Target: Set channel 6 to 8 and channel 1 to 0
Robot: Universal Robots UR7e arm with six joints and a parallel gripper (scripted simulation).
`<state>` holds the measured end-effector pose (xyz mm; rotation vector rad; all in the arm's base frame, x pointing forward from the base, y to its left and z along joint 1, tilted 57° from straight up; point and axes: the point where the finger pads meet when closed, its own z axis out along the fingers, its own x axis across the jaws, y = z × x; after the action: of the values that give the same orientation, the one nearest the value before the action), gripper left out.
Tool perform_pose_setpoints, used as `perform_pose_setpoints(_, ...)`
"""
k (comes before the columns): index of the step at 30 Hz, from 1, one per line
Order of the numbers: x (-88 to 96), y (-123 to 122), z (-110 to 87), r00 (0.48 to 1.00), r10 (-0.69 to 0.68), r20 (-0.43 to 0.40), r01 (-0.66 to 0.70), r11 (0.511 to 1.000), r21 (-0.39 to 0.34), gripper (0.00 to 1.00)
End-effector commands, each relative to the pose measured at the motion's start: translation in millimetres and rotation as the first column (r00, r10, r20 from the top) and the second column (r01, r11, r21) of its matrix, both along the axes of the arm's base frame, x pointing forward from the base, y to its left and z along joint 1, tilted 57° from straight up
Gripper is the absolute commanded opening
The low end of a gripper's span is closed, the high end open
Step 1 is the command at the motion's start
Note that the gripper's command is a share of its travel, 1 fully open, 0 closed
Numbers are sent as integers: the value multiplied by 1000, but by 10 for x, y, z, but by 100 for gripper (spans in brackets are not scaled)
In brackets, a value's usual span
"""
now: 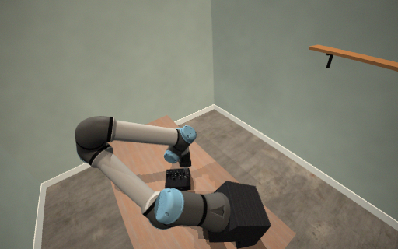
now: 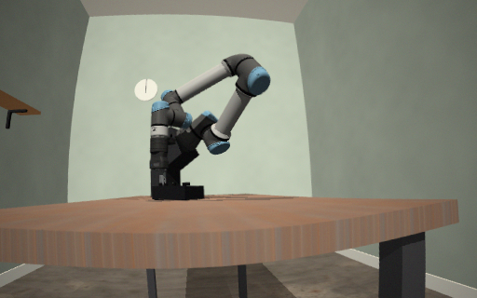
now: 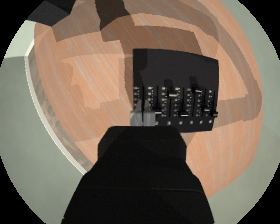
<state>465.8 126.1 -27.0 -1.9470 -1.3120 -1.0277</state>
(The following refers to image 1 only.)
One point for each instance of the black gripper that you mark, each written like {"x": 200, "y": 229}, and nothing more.
{"x": 185, "y": 161}

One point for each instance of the black lighting desk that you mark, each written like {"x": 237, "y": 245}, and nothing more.
{"x": 176, "y": 178}

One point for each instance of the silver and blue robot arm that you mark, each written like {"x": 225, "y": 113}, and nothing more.
{"x": 172, "y": 207}

